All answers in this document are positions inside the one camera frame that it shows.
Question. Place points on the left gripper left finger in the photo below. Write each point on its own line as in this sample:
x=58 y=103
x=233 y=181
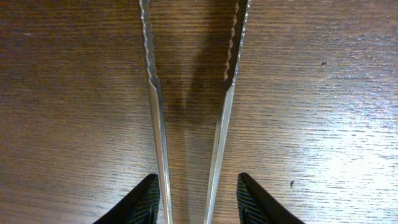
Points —
x=139 y=206

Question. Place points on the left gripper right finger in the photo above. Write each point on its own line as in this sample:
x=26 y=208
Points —
x=257 y=206

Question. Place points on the steel serving tongs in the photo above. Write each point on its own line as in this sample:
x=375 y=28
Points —
x=222 y=122

